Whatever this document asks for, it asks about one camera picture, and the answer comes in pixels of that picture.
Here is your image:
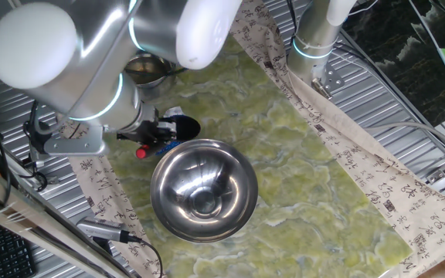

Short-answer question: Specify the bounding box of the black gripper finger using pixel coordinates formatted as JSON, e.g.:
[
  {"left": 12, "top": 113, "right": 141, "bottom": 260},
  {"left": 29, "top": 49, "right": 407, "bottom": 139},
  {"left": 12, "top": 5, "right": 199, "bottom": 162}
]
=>
[
  {"left": 157, "top": 117, "right": 178, "bottom": 134},
  {"left": 155, "top": 132, "right": 178, "bottom": 144}
]

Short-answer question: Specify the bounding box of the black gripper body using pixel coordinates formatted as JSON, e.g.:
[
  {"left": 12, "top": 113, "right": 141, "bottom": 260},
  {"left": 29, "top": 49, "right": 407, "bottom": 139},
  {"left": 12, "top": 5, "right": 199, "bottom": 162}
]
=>
[{"left": 116, "top": 107, "right": 161, "bottom": 147}]

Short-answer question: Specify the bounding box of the black red-tipped tool handle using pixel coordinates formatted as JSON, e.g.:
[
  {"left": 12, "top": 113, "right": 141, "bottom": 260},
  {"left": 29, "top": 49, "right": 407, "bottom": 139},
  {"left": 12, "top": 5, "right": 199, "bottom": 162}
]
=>
[{"left": 135, "top": 114, "right": 202, "bottom": 160}]

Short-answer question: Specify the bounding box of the steel mixing bowl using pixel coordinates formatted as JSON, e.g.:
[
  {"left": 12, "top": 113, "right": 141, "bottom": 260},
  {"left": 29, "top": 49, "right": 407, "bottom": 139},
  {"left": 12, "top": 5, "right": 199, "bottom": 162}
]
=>
[{"left": 149, "top": 138, "right": 260, "bottom": 244}]

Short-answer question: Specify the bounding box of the blue tissue pack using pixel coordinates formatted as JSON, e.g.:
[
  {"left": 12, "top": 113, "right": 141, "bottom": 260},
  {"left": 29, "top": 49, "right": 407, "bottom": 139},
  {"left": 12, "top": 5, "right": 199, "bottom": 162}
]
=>
[{"left": 155, "top": 106, "right": 185, "bottom": 156}]

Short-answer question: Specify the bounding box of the beige calligraphy cloth strip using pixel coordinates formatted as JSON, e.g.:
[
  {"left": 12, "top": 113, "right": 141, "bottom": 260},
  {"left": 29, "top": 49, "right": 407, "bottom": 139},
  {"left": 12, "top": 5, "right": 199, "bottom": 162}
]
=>
[
  {"left": 58, "top": 119, "right": 168, "bottom": 278},
  {"left": 229, "top": 0, "right": 445, "bottom": 278}
]

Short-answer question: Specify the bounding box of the green marble patterned mat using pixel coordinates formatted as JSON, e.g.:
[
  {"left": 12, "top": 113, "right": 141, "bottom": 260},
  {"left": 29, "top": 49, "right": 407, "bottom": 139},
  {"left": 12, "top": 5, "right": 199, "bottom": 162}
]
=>
[{"left": 106, "top": 36, "right": 415, "bottom": 278}]

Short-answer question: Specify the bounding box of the black keyboard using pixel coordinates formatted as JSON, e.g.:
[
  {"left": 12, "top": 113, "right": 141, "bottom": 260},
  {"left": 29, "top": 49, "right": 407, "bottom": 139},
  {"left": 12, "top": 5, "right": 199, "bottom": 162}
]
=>
[{"left": 0, "top": 218, "right": 38, "bottom": 278}]

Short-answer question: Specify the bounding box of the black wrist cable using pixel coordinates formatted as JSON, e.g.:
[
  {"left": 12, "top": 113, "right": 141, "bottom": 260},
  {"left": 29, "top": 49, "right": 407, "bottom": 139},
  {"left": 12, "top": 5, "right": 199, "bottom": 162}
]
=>
[{"left": 127, "top": 66, "right": 189, "bottom": 77}]

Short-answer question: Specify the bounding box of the steel pot with black handles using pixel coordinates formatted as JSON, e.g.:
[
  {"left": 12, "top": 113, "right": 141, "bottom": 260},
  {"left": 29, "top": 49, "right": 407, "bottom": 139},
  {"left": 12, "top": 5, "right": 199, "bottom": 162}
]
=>
[{"left": 124, "top": 52, "right": 178, "bottom": 100}]

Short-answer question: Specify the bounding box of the wrist camera on silver bracket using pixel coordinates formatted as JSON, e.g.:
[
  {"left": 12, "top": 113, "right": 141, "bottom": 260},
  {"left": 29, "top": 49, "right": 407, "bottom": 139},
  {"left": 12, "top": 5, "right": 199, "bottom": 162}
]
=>
[{"left": 23, "top": 102, "right": 108, "bottom": 163}]

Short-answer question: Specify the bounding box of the grey camera with stand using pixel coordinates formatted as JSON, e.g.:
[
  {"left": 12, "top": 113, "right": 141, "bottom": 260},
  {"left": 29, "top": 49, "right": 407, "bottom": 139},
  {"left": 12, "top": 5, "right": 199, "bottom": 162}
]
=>
[{"left": 76, "top": 216, "right": 131, "bottom": 256}]

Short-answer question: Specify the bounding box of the black camera cable loop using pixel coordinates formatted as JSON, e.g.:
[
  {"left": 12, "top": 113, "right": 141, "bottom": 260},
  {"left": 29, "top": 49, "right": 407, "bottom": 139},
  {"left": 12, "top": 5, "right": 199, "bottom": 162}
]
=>
[{"left": 16, "top": 161, "right": 49, "bottom": 193}]

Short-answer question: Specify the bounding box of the aluminium frame bar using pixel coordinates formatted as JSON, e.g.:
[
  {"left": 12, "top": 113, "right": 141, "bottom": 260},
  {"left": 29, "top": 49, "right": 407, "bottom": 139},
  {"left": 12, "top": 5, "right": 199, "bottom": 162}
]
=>
[{"left": 0, "top": 156, "right": 131, "bottom": 278}]

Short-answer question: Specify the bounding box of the black base cable bundle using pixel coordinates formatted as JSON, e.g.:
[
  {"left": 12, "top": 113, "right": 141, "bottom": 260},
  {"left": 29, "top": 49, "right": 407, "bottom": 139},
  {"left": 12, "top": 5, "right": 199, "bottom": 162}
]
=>
[{"left": 286, "top": 0, "right": 301, "bottom": 46}]

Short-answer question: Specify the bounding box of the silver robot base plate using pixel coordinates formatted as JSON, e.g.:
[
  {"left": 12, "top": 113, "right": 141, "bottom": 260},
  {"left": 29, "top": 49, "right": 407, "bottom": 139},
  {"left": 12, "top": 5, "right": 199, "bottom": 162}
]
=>
[{"left": 310, "top": 61, "right": 345, "bottom": 100}]

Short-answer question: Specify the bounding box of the thin white wire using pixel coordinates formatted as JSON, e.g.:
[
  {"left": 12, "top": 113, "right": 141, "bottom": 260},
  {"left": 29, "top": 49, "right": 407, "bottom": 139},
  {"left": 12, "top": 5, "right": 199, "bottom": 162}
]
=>
[{"left": 345, "top": 0, "right": 380, "bottom": 17}]

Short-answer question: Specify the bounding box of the grey cable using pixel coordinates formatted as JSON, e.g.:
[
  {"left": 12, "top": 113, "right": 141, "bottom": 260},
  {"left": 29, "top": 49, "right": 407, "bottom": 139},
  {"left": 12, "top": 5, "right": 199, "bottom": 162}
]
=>
[{"left": 365, "top": 121, "right": 445, "bottom": 156}]

